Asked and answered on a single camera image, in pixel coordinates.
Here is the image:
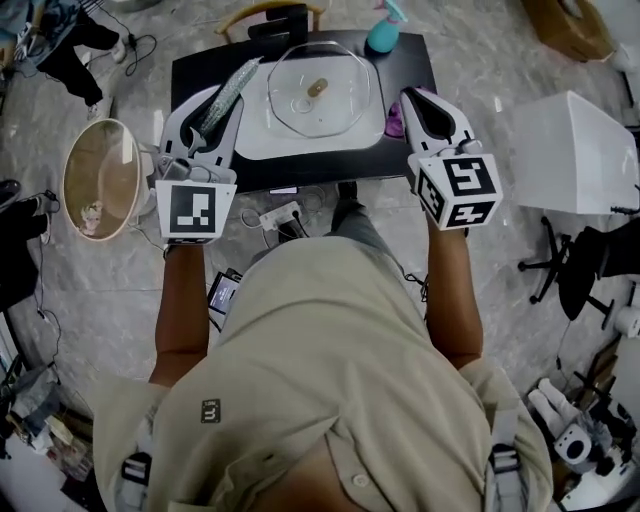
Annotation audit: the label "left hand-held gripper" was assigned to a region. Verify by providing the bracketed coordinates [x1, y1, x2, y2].
[154, 84, 246, 246]

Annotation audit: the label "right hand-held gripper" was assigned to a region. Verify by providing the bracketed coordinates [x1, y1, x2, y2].
[400, 87, 504, 231]

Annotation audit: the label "person's right forearm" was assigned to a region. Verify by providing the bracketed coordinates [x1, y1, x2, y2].
[424, 227, 484, 371]

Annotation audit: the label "person's left forearm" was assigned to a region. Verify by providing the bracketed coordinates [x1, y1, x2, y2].
[148, 242, 211, 387]

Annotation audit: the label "purple cloth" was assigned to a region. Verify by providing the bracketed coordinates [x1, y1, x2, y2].
[384, 102, 407, 137]

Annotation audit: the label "dark wooden table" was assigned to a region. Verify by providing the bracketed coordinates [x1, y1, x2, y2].
[170, 29, 439, 194]

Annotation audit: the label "white rectangular tray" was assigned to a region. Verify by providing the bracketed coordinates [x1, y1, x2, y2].
[232, 54, 394, 162]

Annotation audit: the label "white power strip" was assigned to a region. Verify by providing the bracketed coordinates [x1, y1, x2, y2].
[259, 202, 305, 232]

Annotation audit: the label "round wooden basket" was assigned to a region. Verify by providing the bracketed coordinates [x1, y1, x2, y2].
[60, 118, 161, 242]

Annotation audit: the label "wooden chair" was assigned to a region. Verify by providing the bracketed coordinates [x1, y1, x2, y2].
[215, 1, 326, 49]

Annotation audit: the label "grey trousers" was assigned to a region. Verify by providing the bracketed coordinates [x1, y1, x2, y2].
[248, 197, 404, 281]

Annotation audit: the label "small waist screen device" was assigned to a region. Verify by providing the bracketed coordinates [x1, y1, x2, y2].
[207, 268, 245, 331]

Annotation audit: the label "cardboard box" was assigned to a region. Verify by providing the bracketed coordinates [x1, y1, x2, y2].
[522, 0, 616, 62]

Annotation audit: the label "black office chair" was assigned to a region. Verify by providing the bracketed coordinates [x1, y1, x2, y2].
[517, 215, 640, 321]

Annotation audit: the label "beige polo shirt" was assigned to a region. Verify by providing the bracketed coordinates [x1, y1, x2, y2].
[92, 235, 554, 512]

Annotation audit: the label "black cable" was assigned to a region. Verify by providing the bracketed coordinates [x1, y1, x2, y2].
[277, 212, 314, 244]

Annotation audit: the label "grey harness strap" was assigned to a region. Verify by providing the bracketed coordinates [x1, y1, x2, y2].
[121, 452, 153, 509]
[487, 404, 526, 512]

